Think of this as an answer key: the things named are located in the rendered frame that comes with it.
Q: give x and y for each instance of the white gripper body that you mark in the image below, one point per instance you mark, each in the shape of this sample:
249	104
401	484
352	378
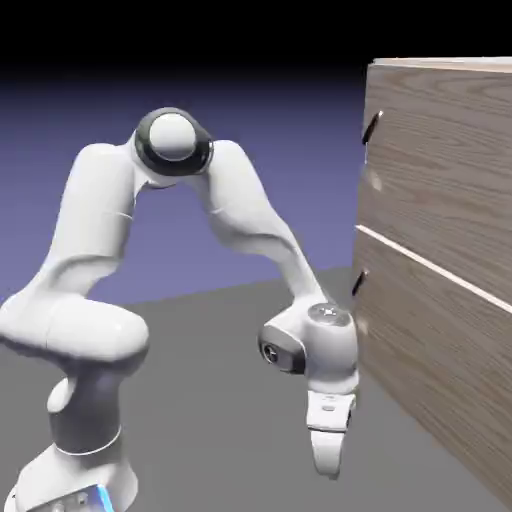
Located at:
328	454

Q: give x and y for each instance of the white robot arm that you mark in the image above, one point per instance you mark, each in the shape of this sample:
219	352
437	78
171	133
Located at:
100	248

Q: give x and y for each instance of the wooden cabinet door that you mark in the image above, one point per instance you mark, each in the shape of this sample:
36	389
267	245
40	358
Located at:
440	160
432	360

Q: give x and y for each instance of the light wood cabinet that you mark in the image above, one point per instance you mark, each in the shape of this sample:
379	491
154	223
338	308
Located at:
440	280

